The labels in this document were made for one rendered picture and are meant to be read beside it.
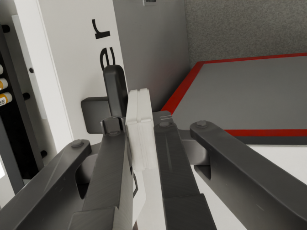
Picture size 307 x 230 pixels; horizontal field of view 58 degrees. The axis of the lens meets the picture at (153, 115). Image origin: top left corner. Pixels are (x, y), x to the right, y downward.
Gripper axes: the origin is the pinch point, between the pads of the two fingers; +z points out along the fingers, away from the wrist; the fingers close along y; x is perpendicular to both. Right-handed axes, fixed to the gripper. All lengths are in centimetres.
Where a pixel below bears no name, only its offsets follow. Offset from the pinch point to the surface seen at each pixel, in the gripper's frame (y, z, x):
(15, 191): -11.8, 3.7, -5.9
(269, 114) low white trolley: 19.8, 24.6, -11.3
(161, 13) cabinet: 7, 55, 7
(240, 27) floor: 36, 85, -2
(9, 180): -11.9, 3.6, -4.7
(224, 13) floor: 31, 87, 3
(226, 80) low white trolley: 21, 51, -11
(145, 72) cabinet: 0.7, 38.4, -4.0
